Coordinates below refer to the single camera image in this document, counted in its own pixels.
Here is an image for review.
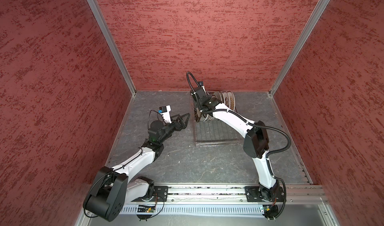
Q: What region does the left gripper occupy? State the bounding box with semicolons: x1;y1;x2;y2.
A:
159;113;190;143

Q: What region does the dark striped rim plate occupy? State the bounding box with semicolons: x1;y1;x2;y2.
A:
194;102;202;123

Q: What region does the white watermelon pattern plate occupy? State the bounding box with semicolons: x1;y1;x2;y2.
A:
201;113;214;122

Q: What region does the plain grey white plate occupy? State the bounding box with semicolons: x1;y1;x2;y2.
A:
213;91;224;103

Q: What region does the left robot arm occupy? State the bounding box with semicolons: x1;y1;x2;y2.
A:
83;113;191;222

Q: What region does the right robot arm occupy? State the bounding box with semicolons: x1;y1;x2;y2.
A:
191;92;292;202

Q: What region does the floral white plate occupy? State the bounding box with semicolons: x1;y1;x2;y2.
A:
222;91;231;108

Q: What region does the rightmost floral plate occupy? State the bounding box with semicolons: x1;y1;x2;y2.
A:
228;91;236;111

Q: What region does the left circuit board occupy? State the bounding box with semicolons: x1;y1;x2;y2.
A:
137;205;157;214

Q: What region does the circuit board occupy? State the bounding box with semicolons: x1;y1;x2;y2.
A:
264;205;279;218
137;205;157;214

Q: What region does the right circuit board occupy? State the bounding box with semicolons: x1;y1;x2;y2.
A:
264;205;279;218

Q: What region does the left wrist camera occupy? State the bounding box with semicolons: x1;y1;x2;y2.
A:
158;105;172;124

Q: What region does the wire dish rack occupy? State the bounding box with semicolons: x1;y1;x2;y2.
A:
191;100;244;147

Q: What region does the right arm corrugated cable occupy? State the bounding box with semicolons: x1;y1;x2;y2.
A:
185;71;292;219

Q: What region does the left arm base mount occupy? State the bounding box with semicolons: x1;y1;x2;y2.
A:
142;186;169;202

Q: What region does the right aluminium corner post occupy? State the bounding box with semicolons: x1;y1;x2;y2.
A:
269;0;331;98

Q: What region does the aluminium corner post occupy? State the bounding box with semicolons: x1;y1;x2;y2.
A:
86;0;137;96
269;0;331;98

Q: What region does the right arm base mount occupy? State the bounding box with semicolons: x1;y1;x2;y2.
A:
245;186;285;203

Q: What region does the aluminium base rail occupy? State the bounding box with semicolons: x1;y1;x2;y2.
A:
156;184;329;205

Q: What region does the left aluminium corner post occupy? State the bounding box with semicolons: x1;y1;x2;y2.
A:
86;0;137;96

